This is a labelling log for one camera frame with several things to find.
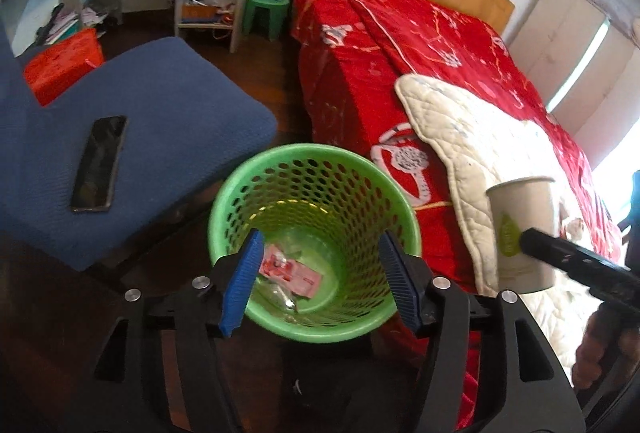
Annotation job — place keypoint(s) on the white paper cup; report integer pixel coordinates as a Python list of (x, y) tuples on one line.
[(520, 218)]

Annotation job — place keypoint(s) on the person's right hand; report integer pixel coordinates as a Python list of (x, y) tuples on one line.
[(595, 348)]

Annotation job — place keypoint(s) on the black smartphone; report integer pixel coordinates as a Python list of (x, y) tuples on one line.
[(99, 163)]

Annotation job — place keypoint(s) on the blue chair seat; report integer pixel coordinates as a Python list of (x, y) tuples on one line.
[(150, 123)]

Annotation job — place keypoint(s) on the white quilted blanket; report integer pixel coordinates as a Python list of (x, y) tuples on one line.
[(470, 138)]

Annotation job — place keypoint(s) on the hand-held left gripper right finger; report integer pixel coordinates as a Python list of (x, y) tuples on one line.
[(400, 283)]

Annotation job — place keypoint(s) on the beige wardrobe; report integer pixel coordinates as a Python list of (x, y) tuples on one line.
[(560, 43)]

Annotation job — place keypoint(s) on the green plastic stool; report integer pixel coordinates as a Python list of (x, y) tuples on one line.
[(265, 15)]

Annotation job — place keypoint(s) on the pink snack wrapper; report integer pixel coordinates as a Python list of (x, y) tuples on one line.
[(290, 274)]

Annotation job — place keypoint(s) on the red shopping bag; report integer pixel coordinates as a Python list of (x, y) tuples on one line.
[(62, 65)]

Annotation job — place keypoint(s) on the green perforated plastic basket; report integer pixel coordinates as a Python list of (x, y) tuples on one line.
[(350, 213)]

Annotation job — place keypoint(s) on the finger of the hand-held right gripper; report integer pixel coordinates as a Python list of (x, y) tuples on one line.
[(560, 253)]

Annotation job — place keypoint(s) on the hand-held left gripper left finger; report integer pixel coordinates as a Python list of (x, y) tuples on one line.
[(241, 285)]

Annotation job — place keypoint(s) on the pile of books and papers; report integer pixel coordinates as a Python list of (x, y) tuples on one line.
[(70, 23)]

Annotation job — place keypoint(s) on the bed with red cover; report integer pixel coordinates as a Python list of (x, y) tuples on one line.
[(400, 78)]

